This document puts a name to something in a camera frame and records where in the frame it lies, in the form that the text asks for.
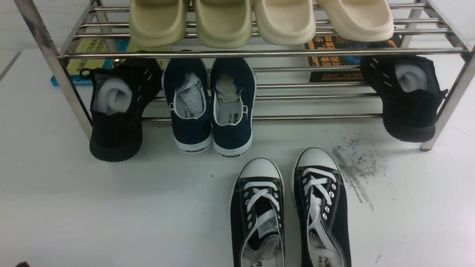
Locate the black white canvas sneaker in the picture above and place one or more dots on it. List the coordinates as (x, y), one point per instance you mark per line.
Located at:
(257, 216)
(320, 198)

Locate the navy blue canvas shoe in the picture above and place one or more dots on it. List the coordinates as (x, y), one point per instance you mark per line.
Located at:
(185, 86)
(233, 85)

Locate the stainless steel shoe rack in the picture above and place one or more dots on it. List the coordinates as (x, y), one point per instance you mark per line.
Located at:
(425, 32)

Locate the olive green foam slipper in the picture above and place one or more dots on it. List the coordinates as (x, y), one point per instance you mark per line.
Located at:
(157, 23)
(223, 24)

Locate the cream foam slipper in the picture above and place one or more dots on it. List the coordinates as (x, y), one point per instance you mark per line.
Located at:
(360, 20)
(285, 22)

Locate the black orange book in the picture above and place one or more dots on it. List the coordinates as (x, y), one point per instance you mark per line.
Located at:
(334, 68)

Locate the black knit sneaker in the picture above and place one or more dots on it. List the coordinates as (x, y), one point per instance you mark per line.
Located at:
(410, 93)
(120, 96)

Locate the yellow blue book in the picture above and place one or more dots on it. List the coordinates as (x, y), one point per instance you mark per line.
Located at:
(96, 46)

